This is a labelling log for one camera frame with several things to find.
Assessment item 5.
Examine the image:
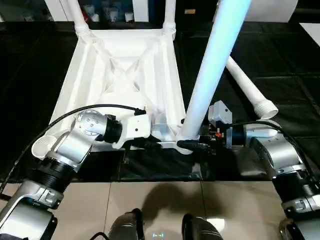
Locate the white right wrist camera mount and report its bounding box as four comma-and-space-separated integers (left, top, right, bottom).
208, 100, 234, 149

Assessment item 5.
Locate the white flat board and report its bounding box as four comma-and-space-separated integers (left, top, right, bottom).
299, 22, 320, 48

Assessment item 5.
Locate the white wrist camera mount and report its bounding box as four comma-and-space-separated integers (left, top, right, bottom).
208, 100, 234, 149
112, 114, 152, 151

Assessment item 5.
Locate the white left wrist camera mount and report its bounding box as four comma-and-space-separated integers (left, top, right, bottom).
112, 114, 152, 151

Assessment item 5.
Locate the white plastic table leg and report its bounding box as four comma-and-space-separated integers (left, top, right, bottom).
161, 0, 177, 35
64, 0, 91, 38
226, 56, 279, 120
177, 0, 253, 141

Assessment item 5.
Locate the glossy black box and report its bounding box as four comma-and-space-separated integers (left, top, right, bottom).
174, 0, 220, 23

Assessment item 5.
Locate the black table mat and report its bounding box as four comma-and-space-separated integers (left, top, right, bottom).
0, 19, 320, 182

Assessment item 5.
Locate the dark left robot foot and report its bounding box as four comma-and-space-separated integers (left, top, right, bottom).
107, 208, 146, 240

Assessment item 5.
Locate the white plastic table top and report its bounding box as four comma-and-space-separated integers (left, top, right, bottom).
31, 27, 201, 162

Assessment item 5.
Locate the white panel with round mount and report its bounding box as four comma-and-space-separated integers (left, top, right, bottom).
212, 0, 300, 23

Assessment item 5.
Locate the white cabinet with glass doors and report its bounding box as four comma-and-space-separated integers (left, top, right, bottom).
0, 0, 176, 23

